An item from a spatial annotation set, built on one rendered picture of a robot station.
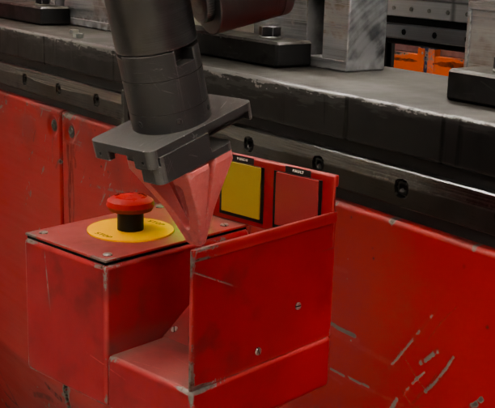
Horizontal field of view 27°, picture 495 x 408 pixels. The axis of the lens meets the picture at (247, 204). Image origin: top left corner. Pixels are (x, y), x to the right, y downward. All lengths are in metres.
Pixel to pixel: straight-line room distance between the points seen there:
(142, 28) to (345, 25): 0.53
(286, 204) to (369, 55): 0.40
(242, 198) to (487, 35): 0.31
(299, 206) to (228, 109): 0.13
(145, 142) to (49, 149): 0.90
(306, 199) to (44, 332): 0.24
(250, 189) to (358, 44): 0.37
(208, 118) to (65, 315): 0.21
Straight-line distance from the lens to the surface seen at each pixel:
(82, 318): 0.81
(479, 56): 1.04
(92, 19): 1.70
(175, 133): 0.70
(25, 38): 1.63
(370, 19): 1.19
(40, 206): 1.65
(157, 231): 0.84
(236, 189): 0.87
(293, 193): 0.82
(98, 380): 0.81
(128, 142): 0.70
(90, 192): 1.48
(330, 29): 1.19
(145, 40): 0.68
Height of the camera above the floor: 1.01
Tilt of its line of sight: 14 degrees down
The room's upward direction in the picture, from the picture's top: 2 degrees clockwise
